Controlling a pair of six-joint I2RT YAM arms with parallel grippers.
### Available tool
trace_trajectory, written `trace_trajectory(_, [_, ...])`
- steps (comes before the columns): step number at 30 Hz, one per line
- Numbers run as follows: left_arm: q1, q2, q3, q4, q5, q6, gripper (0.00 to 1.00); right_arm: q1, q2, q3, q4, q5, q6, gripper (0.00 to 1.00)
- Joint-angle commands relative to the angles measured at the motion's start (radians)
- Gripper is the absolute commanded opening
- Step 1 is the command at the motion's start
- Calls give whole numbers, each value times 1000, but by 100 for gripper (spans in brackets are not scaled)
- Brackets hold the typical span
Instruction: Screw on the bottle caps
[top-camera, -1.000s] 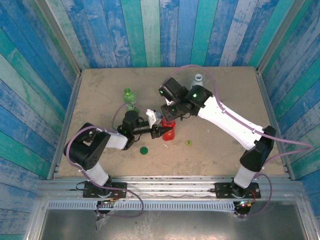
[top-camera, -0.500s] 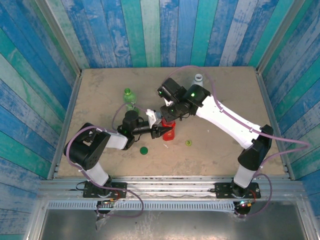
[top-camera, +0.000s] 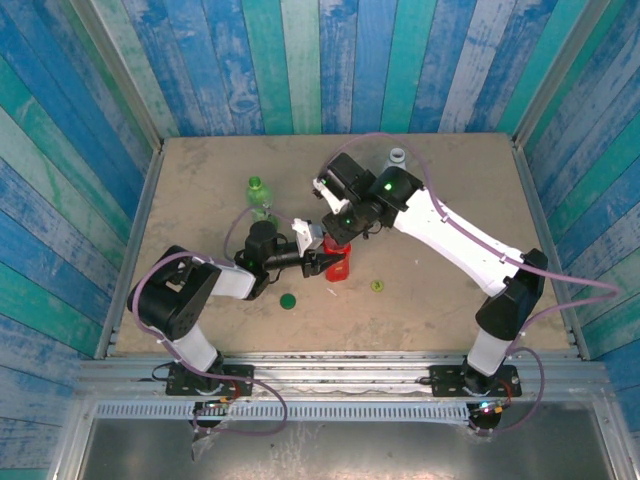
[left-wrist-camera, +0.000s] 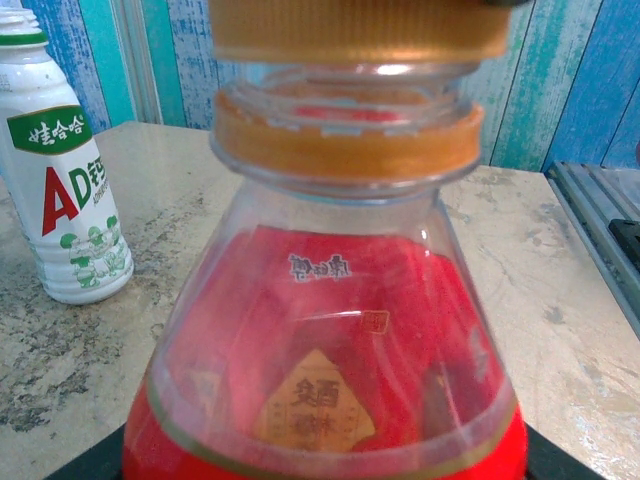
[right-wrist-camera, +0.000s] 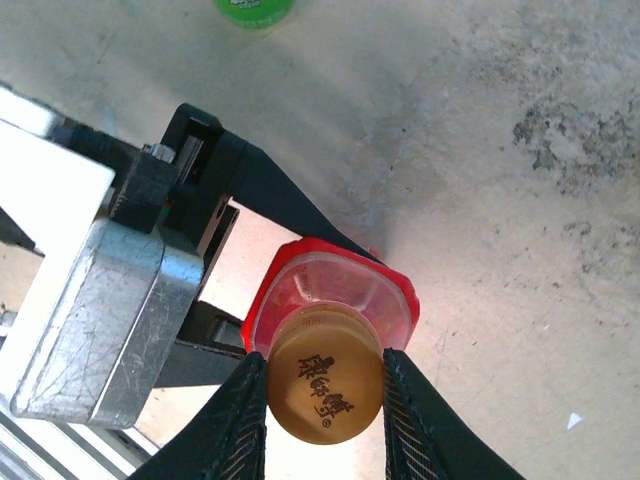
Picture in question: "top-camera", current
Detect aluminium mounting rail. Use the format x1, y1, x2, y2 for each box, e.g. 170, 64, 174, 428
74, 351, 612, 402

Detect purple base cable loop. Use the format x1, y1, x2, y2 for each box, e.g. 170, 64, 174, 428
469, 346, 547, 437
192, 368, 291, 437

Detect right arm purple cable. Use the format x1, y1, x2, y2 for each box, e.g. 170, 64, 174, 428
327, 132, 626, 361

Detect red label plastic bottle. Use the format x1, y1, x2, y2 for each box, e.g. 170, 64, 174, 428
322, 234, 353, 284

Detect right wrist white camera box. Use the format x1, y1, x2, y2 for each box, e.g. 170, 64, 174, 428
312, 176, 352, 215

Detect aluminium corner post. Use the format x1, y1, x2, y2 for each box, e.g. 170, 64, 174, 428
69, 0, 166, 154
510, 0, 622, 149

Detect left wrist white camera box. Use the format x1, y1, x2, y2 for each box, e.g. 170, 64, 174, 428
291, 217, 325, 254

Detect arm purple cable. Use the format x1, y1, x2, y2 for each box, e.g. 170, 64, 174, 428
327, 132, 626, 361
132, 205, 301, 351

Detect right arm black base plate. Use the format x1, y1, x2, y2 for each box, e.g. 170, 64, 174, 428
429, 364, 522, 399

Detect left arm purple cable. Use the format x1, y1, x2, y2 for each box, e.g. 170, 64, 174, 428
132, 205, 301, 351

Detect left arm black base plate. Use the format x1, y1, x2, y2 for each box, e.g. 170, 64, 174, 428
164, 364, 255, 397

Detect white plastic bottle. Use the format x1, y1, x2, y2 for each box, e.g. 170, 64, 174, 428
383, 146, 408, 172

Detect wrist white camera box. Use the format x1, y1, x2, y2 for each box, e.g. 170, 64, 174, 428
291, 217, 325, 254
312, 176, 352, 215

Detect green tea plastic bottle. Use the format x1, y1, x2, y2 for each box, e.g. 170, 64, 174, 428
244, 175, 281, 232

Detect slotted grey cable duct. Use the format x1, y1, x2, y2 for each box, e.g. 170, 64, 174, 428
94, 402, 472, 422

